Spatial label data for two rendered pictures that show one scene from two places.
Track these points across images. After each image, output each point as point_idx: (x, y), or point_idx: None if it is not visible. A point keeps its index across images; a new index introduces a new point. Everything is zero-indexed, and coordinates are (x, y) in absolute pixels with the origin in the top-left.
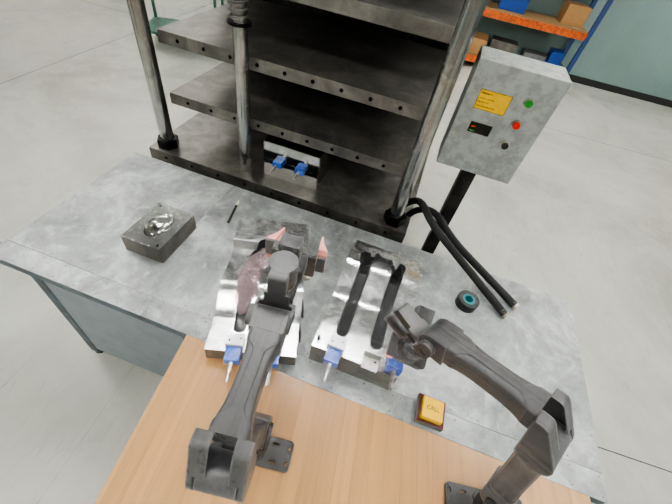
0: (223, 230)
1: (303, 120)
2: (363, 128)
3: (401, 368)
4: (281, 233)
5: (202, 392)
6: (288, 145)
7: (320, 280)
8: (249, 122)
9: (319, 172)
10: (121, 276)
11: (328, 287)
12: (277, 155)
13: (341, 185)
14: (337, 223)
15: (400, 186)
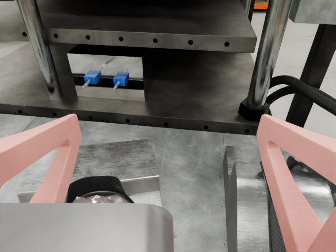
0: (18, 180)
1: (112, 21)
2: (185, 17)
3: None
4: (47, 141)
5: None
6: (99, 52)
7: (192, 228)
8: (43, 32)
9: (145, 78)
10: None
11: (210, 239)
12: (88, 68)
13: (174, 91)
14: (185, 132)
15: (259, 62)
